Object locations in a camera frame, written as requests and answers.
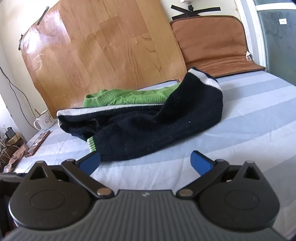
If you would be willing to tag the white wall plug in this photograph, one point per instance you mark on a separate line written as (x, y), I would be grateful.
(186, 1)

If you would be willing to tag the tan cardboard box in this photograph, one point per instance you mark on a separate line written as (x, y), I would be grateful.
(18, 139)

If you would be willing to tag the white enamel mug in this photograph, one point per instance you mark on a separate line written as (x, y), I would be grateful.
(45, 120)

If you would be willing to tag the smartphone in pink case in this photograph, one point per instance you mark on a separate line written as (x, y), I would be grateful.
(38, 143)

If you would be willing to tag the wood pattern wall board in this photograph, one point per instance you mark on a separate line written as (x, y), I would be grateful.
(104, 46)

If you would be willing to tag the black charger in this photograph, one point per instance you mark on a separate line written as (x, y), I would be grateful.
(10, 134)

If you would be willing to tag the black tape strip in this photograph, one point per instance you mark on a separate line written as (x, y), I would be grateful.
(208, 9)
(179, 8)
(20, 42)
(42, 16)

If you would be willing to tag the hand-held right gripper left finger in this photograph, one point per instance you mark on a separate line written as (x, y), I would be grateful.
(91, 162)

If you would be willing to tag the brown snack packet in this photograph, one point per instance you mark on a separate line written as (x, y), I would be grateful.
(15, 158)

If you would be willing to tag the brown mesh mat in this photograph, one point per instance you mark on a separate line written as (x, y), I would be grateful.
(208, 41)

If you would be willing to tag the white framed glass door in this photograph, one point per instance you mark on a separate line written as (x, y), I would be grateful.
(275, 34)

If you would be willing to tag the navy and green knit sweater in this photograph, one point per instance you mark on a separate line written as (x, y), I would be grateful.
(138, 129)

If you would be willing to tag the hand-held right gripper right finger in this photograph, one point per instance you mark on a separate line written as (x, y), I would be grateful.
(200, 163)

